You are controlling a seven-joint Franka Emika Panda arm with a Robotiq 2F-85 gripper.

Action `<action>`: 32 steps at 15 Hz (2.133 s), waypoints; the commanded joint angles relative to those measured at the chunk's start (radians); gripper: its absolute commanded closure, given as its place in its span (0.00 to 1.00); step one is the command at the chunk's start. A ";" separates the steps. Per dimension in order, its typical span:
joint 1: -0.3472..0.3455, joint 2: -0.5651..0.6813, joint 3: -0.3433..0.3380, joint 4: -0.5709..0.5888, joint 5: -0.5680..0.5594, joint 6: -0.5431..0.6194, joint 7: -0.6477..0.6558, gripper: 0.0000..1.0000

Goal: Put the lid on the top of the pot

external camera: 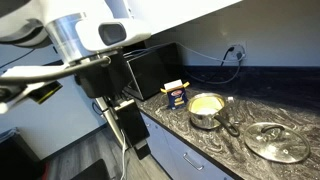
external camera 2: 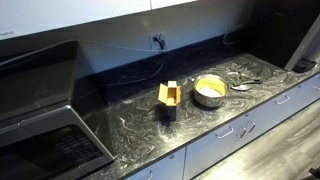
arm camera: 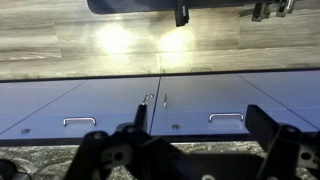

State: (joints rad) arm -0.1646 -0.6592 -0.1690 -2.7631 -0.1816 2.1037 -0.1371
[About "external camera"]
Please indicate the black box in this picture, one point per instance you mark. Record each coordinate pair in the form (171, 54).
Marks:
(93, 171)

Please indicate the blue yellow pasta box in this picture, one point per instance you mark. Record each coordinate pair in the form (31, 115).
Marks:
(175, 96)

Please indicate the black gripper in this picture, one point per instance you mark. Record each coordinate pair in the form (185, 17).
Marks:
(100, 78)

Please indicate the white wall outlet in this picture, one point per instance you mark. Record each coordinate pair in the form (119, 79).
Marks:
(241, 48)

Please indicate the grey lower cabinet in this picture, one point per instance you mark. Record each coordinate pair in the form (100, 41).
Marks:
(173, 156)

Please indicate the small white object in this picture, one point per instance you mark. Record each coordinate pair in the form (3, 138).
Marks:
(230, 99)

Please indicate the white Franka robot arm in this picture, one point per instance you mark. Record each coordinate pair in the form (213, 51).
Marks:
(66, 36)

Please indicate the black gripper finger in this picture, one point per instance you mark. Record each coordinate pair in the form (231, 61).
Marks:
(142, 149)

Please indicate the black panel with silver edge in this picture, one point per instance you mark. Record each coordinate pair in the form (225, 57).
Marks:
(111, 121)

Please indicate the black microwave oven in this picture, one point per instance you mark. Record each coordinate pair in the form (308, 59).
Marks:
(153, 73)

